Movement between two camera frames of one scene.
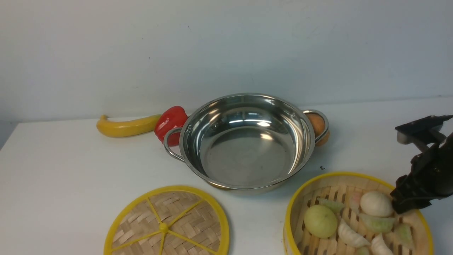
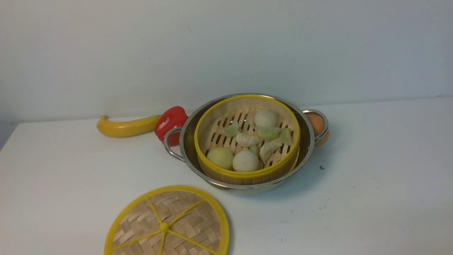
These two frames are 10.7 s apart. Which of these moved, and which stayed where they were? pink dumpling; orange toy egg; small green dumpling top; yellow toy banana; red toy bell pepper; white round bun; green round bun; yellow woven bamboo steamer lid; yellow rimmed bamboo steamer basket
Moved: green round bun; white round bun; yellow rimmed bamboo steamer basket; small green dumpling top; pink dumpling
Stayed: yellow woven bamboo steamer lid; yellow toy banana; orange toy egg; red toy bell pepper
